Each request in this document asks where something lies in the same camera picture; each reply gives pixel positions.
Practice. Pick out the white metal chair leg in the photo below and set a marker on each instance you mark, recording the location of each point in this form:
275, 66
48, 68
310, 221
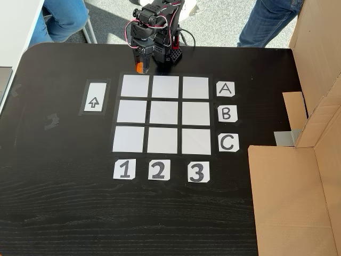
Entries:
90, 33

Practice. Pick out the round orange token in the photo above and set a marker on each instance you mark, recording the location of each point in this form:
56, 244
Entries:
139, 68

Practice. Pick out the paper label number 3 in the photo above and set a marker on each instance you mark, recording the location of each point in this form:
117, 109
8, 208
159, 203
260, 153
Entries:
198, 172

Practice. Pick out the paper label number 2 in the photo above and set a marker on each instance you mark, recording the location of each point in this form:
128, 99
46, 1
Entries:
159, 169

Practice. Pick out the white arrow paper sheet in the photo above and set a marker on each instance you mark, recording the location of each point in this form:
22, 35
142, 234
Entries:
95, 92

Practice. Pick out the paper label letter A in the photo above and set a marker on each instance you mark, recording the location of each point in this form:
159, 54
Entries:
225, 88

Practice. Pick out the grey duct tape strip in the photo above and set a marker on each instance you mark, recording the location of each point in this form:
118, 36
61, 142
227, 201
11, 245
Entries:
285, 138

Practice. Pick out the paper label letter C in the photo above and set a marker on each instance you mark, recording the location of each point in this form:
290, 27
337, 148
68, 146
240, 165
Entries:
228, 142

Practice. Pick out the white nine-square grid sheet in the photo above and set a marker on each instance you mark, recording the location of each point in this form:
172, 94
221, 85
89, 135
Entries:
162, 113

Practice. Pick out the paper label number 1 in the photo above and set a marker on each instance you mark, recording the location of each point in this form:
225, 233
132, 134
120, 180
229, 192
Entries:
124, 169

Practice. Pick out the black and orange clamp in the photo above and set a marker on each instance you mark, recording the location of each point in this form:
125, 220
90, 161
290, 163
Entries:
175, 45

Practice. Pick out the white desk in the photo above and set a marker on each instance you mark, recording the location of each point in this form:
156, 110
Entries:
16, 26

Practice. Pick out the brown cardboard screen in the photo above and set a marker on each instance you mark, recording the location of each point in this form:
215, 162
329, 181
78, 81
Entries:
317, 53
287, 200

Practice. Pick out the paper label letter B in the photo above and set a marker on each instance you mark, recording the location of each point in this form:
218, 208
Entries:
227, 113

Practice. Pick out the grey flat device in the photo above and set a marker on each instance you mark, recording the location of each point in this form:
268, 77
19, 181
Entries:
5, 85

